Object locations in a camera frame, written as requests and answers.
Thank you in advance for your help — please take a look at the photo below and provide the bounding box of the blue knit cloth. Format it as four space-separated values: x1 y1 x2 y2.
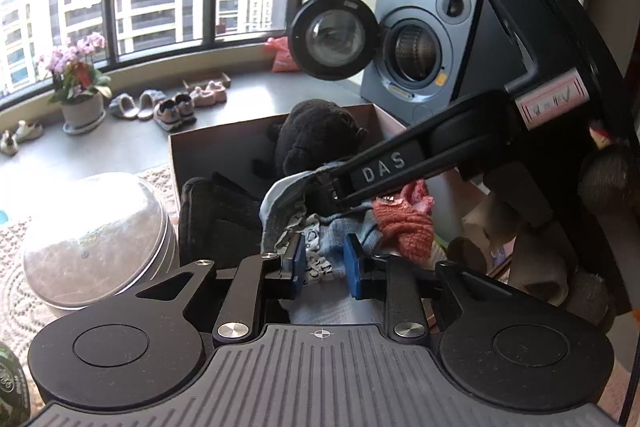
320 209 383 278

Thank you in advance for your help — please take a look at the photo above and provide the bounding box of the cardboard box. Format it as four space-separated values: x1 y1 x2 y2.
167 103 493 268

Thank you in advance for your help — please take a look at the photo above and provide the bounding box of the plain white cloth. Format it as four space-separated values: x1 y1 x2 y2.
277 274 388 325

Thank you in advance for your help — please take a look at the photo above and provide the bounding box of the potted pink orchid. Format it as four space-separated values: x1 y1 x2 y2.
36 32 113 136

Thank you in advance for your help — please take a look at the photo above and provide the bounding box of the beige plush toy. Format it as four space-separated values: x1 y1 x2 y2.
447 142 636 323

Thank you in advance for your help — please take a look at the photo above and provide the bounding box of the white letter print cloth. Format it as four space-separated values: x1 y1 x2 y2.
277 212 351 290

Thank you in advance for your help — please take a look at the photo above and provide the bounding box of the clear jar with silver lid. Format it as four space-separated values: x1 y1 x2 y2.
21 172 180 314

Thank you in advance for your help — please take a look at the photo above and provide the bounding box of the red plastic bag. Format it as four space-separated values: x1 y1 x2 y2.
264 36 303 75

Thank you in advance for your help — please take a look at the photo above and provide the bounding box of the dark plush toy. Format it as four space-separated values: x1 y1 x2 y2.
252 98 373 180

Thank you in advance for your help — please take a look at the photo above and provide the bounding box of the orange knit cloth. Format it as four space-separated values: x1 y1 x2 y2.
371 179 437 264

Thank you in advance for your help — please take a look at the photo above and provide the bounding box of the grey washing machine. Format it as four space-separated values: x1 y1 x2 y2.
359 0 487 124

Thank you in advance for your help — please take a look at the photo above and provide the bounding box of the round washing machine door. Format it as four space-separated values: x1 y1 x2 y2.
287 0 381 82

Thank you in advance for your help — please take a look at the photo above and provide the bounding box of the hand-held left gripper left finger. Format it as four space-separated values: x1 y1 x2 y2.
134 232 308 345

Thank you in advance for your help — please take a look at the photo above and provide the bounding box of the grey slipper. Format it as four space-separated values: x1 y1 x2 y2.
108 93 142 121
137 89 167 122

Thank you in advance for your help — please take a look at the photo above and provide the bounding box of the black quilted cloth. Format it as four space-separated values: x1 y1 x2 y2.
179 172 268 269

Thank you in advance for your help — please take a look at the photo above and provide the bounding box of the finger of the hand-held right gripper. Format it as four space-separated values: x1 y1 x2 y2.
330 126 526 208
319 91 523 184

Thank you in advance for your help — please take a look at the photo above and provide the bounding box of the blue denim cloth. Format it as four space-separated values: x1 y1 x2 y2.
259 164 351 253

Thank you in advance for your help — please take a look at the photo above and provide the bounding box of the grey sneaker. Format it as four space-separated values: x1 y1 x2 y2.
152 99 184 132
172 93 198 126

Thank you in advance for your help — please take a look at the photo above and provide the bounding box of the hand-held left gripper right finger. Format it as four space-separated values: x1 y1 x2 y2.
344 234 543 345

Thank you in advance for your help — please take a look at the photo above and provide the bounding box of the pink slipper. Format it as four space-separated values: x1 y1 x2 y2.
189 86 217 108
206 80 229 104

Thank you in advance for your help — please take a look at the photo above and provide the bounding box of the white shoe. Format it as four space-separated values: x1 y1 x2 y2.
0 130 22 156
14 120 46 144

